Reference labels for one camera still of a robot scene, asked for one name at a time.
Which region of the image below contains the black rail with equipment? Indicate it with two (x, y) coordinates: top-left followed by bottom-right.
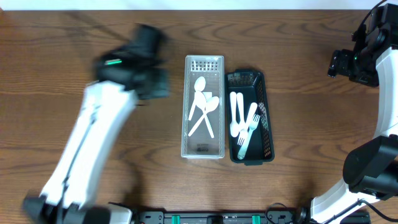
(108, 202), (371, 224)

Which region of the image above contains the white plastic utensil handle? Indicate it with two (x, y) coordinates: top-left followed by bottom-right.
(188, 77), (206, 121)

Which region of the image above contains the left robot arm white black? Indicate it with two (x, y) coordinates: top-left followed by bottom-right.
(22, 24), (169, 223)

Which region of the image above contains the clear plastic basket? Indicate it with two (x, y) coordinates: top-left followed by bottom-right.
(181, 55), (224, 159)

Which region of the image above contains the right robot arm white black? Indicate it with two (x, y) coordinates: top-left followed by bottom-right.
(292, 1), (397, 223)

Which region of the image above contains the dark green plastic basket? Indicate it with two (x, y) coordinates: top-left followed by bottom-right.
(224, 69), (274, 166)

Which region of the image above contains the white plastic utensil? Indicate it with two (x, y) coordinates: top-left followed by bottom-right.
(196, 92), (214, 138)

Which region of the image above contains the pale green plastic fork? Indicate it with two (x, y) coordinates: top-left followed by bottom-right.
(238, 114), (260, 160)

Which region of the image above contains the white plastic spoon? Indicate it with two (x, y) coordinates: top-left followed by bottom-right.
(188, 96), (220, 138)
(229, 91), (239, 138)

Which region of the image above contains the white plastic fork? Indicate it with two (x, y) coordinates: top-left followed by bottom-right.
(237, 92), (245, 131)
(238, 102), (257, 146)

